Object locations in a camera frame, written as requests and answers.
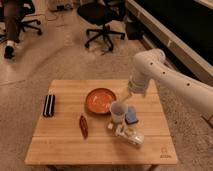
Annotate seated person legs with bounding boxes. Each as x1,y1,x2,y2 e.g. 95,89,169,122
1,0,24,59

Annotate black office chair left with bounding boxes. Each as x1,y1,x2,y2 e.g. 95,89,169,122
0,0,44,44

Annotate dark red pepper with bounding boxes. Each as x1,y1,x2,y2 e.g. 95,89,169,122
79,115,88,138

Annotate black office chair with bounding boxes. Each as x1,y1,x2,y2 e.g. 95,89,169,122
77,0,125,51
0,0,44,44

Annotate clear plastic packet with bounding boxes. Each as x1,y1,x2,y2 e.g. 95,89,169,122
115,124,144,145

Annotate black white striped eraser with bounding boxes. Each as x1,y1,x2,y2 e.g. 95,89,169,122
43,94,55,117

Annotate blue sponge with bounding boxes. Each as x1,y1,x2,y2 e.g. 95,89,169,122
125,106,138,124

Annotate white plastic cup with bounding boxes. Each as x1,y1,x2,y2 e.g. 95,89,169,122
110,101,128,123

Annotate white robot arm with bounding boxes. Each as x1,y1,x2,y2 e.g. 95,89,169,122
120,49,213,115

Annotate wooden table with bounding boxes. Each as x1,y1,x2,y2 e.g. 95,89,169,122
25,80,177,165

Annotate small white cube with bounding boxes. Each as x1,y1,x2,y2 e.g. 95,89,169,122
107,123,114,130

